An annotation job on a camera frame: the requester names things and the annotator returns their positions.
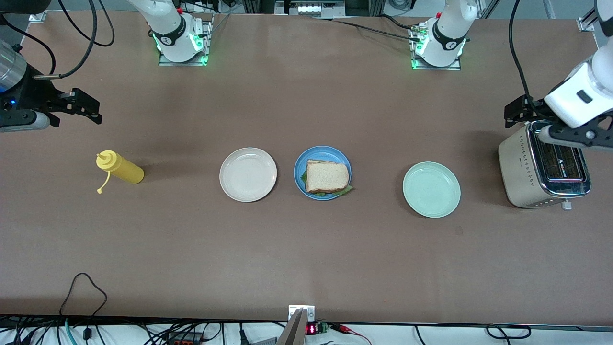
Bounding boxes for yellow mustard squeeze bottle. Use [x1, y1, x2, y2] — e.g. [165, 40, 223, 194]
[96, 150, 145, 195]

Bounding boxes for green lettuce leaf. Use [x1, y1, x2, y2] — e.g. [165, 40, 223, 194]
[300, 170, 354, 198]

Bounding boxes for toasted bread slice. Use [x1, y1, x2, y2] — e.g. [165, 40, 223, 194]
[305, 159, 350, 194]

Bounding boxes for light green round plate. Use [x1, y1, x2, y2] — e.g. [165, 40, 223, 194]
[402, 161, 462, 219]

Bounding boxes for beige round plate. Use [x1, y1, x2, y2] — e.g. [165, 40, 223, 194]
[219, 147, 278, 203]

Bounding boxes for blue round plate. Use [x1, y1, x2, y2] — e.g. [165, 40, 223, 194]
[294, 146, 352, 201]

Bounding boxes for beige chrome toaster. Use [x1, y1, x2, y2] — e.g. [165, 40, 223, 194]
[498, 119, 592, 212]

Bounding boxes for silver control box with lights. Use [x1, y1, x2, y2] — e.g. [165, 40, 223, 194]
[275, 0, 346, 18]

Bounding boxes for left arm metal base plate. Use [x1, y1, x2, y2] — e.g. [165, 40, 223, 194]
[410, 26, 462, 71]

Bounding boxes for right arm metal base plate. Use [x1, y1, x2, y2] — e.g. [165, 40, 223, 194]
[158, 13, 214, 67]

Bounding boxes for thin black looped cable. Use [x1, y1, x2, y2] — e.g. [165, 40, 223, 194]
[59, 273, 108, 318]

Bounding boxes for black left arm base cable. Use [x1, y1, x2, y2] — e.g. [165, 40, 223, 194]
[306, 15, 422, 43]

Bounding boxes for black coiled cable loop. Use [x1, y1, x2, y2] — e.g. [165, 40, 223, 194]
[486, 324, 532, 339]

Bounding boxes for red clip lead wires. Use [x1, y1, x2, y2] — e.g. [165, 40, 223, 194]
[330, 323, 372, 345]

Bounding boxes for aluminium camera mount post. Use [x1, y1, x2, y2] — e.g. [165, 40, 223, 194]
[277, 305, 316, 345]

